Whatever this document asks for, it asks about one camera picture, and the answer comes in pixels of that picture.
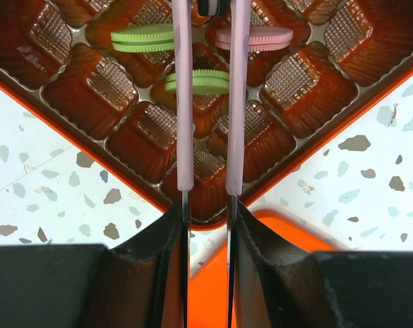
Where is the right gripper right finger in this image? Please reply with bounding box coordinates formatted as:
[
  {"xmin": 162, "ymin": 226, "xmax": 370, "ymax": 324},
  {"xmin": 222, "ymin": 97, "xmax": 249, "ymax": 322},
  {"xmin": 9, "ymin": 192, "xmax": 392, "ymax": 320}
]
[{"xmin": 237, "ymin": 201, "xmax": 413, "ymax": 327}]

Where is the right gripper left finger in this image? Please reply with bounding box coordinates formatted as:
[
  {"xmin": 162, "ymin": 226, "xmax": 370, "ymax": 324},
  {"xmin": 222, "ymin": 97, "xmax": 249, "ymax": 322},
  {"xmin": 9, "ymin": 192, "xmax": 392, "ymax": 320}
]
[{"xmin": 0, "ymin": 202, "xmax": 188, "ymax": 327}]

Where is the green cookie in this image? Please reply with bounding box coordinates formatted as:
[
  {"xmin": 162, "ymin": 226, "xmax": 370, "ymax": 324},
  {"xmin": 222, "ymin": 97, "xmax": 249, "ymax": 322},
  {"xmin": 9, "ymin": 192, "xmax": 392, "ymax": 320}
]
[
  {"xmin": 164, "ymin": 68, "xmax": 230, "ymax": 96},
  {"xmin": 111, "ymin": 23, "xmax": 174, "ymax": 53}
]

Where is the pink cookie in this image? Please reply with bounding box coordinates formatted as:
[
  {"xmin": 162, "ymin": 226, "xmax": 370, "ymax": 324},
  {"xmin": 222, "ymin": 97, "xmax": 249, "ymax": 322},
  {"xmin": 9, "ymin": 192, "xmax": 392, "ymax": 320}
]
[{"xmin": 214, "ymin": 26, "xmax": 294, "ymax": 52}]

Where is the black cookie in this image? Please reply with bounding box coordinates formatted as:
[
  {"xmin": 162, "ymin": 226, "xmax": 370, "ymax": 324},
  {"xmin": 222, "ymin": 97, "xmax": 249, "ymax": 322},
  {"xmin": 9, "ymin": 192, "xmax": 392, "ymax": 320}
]
[{"xmin": 197, "ymin": 0, "xmax": 230, "ymax": 17}]

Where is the orange box lid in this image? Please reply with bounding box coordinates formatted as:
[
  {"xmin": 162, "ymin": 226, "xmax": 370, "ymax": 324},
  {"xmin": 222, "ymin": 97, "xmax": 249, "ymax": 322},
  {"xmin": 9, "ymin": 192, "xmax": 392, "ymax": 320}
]
[{"xmin": 188, "ymin": 210, "xmax": 335, "ymax": 327}]

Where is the orange compartment cookie box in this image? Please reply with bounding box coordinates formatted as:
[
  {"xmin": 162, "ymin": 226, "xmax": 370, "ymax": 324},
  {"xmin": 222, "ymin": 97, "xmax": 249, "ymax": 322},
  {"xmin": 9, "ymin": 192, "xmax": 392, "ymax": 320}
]
[{"xmin": 0, "ymin": 0, "xmax": 413, "ymax": 230}]

